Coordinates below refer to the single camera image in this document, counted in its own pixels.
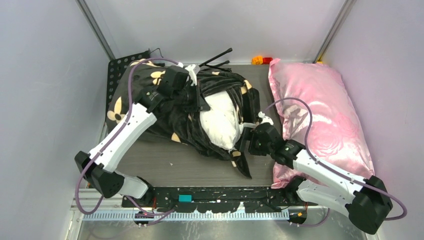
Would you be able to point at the pink satin pillow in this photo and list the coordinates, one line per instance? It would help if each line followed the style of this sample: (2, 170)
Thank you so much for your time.
(314, 107)

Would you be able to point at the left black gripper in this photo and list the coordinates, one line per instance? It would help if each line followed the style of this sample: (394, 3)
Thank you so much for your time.
(202, 104)

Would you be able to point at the teal rectangular block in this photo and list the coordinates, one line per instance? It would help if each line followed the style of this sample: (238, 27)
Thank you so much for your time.
(185, 198)

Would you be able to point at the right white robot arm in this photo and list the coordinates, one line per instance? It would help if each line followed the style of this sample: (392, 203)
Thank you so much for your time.
(364, 201)

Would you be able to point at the white slotted cable duct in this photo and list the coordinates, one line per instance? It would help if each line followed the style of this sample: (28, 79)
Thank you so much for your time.
(134, 215)

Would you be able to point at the white pillow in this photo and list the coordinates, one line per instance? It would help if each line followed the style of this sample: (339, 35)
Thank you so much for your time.
(221, 122)

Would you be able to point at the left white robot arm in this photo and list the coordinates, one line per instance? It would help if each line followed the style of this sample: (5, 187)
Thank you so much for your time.
(99, 165)

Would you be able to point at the black floral pillowcase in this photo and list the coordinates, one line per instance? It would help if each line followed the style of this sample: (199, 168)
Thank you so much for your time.
(178, 125)

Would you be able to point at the red toy block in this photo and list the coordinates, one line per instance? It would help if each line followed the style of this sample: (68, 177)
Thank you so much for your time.
(266, 60)

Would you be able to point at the black folded tripod stand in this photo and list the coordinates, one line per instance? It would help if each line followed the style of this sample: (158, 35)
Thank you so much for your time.
(212, 64)

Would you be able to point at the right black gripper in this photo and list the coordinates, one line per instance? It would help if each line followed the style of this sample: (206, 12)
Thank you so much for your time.
(248, 133)

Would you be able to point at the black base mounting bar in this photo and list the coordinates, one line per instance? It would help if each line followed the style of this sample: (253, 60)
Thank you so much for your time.
(254, 199)

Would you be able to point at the orange toy block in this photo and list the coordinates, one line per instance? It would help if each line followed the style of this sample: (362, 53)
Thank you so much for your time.
(257, 60)

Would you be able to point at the black perforated metal plate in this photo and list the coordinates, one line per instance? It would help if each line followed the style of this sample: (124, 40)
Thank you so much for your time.
(116, 69)

